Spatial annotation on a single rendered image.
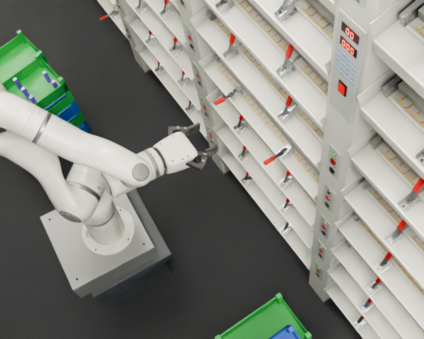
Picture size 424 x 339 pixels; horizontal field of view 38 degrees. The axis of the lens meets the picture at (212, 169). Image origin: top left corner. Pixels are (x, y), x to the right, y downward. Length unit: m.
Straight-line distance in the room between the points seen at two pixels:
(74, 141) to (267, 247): 1.17
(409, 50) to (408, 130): 0.20
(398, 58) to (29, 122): 0.93
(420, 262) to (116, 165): 0.77
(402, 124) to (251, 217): 1.47
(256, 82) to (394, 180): 0.56
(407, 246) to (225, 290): 1.11
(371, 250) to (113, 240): 0.92
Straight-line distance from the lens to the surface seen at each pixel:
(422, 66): 1.03
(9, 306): 2.70
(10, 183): 2.93
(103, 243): 2.19
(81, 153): 1.60
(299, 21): 1.34
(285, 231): 2.38
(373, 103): 1.22
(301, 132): 1.65
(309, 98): 1.47
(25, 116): 1.60
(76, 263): 2.23
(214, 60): 2.05
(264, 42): 1.57
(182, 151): 1.69
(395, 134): 1.20
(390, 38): 1.06
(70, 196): 1.83
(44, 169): 1.81
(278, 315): 2.44
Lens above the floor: 2.36
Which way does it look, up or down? 61 degrees down
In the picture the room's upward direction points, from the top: 13 degrees counter-clockwise
